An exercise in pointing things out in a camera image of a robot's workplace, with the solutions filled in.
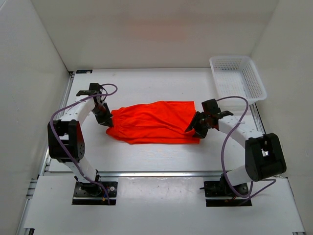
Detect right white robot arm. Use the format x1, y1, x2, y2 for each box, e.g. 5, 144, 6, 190
185, 99, 287, 196

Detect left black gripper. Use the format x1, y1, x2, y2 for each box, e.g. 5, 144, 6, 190
91, 102, 113, 128

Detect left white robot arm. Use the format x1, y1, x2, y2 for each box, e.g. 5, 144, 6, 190
47, 83, 117, 196

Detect aluminium table rail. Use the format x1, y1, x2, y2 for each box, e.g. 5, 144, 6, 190
99, 171, 222, 177

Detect white plastic basket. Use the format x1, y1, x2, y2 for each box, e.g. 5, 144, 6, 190
209, 55, 267, 105

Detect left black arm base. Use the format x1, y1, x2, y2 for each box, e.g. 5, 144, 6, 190
72, 176, 118, 206

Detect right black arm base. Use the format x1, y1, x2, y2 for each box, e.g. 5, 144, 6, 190
199, 174, 252, 208

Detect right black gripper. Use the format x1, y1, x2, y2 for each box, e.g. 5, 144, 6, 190
185, 111, 211, 139

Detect orange shorts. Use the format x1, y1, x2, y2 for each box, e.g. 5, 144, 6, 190
106, 101, 200, 144

